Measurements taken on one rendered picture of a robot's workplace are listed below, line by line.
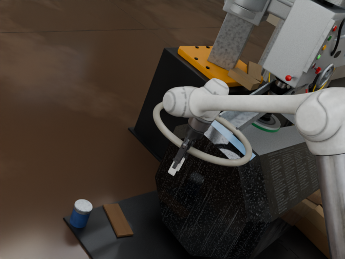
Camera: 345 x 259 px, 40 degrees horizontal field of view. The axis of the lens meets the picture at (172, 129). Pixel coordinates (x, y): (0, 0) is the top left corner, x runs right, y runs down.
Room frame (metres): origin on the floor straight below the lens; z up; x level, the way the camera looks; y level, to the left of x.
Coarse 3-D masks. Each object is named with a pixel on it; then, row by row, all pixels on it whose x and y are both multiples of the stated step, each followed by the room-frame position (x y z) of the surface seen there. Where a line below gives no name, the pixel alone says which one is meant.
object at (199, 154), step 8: (160, 104) 1.90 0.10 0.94; (160, 120) 1.75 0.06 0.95; (216, 120) 2.08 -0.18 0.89; (224, 120) 2.07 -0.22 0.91; (160, 128) 1.70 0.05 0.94; (232, 128) 2.04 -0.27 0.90; (168, 136) 1.67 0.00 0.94; (176, 136) 1.67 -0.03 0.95; (240, 136) 1.99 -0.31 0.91; (176, 144) 1.65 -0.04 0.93; (248, 144) 1.92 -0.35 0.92; (192, 152) 1.63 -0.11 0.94; (200, 152) 1.64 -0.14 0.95; (248, 152) 1.84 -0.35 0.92; (208, 160) 1.63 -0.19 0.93; (216, 160) 1.64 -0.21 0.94; (224, 160) 1.66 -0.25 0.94; (232, 160) 1.69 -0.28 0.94; (240, 160) 1.73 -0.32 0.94; (248, 160) 1.78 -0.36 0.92
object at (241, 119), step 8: (272, 80) 2.48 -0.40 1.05; (264, 88) 2.41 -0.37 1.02; (296, 88) 2.48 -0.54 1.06; (224, 112) 2.11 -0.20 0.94; (232, 112) 2.18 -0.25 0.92; (240, 112) 2.20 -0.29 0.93; (248, 112) 2.22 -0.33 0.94; (256, 112) 2.24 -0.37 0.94; (232, 120) 2.12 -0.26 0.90; (240, 120) 2.14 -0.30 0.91; (248, 120) 2.10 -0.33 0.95; (240, 128) 2.06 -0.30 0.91
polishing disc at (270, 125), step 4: (272, 116) 2.49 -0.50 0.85; (256, 120) 2.36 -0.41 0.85; (260, 120) 2.38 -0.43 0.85; (272, 120) 2.44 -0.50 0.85; (276, 120) 2.46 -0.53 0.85; (260, 124) 2.33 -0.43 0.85; (264, 124) 2.35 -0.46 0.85; (268, 124) 2.37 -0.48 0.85; (272, 124) 2.39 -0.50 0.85; (276, 124) 2.41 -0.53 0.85; (280, 124) 2.43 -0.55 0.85; (268, 128) 2.34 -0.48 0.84; (272, 128) 2.35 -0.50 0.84; (276, 128) 2.37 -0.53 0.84
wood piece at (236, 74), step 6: (228, 72) 2.99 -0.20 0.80; (234, 72) 2.97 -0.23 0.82; (240, 72) 3.00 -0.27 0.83; (234, 78) 2.96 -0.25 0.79; (240, 78) 2.94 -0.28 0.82; (246, 78) 2.94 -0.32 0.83; (252, 78) 2.99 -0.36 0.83; (246, 84) 2.91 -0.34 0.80; (252, 84) 2.89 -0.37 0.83; (258, 84) 2.96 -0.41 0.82
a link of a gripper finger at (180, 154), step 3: (186, 144) 1.59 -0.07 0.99; (180, 147) 1.59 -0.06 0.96; (186, 147) 1.58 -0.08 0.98; (180, 150) 1.59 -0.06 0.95; (183, 150) 1.59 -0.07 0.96; (177, 153) 1.59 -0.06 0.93; (180, 153) 1.59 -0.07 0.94; (183, 153) 1.58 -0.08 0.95; (177, 156) 1.59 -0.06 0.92; (180, 156) 1.59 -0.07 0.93; (174, 159) 1.59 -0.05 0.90; (177, 159) 1.59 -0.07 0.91; (180, 159) 1.58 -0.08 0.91
